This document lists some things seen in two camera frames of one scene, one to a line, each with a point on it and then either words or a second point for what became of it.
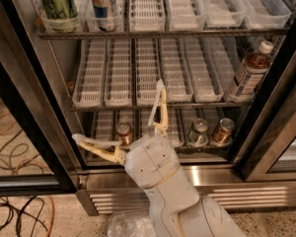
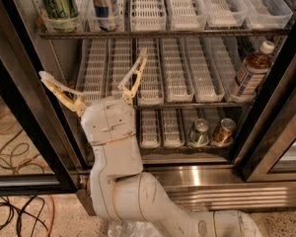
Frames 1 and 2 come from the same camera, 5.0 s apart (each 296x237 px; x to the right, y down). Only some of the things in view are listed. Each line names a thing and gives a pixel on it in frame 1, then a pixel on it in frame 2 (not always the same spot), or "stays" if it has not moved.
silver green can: x=197 y=135 stays
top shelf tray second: x=115 y=18 stays
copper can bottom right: x=223 y=133 stays
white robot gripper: x=152 y=163 -> x=109 y=120
